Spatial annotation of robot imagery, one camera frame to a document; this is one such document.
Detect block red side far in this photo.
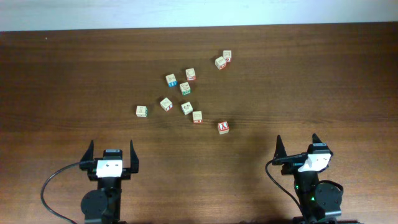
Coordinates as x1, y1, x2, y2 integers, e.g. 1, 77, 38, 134
215, 56, 227, 70

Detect block with C red side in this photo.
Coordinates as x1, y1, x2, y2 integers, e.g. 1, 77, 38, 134
185, 68, 197, 81

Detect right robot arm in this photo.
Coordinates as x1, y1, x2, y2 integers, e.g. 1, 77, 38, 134
270, 134, 344, 223

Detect block with car picture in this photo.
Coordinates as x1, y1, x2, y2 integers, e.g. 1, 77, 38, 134
181, 102, 193, 115

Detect block with red X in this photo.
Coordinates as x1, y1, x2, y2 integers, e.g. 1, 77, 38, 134
217, 121, 229, 134

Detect block with N red side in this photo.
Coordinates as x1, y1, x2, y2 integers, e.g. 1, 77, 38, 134
160, 98, 173, 111

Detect block with I green side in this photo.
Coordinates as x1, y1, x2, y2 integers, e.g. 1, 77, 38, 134
136, 105, 148, 118

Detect block with blue side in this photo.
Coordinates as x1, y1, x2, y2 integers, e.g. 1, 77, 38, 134
165, 73, 177, 87

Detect farthest block red side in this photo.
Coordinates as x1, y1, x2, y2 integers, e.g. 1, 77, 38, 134
223, 50, 232, 63

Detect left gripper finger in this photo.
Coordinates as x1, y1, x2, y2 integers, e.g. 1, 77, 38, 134
79, 140, 94, 170
129, 140, 139, 174

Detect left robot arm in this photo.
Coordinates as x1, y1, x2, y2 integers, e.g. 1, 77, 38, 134
79, 141, 139, 224

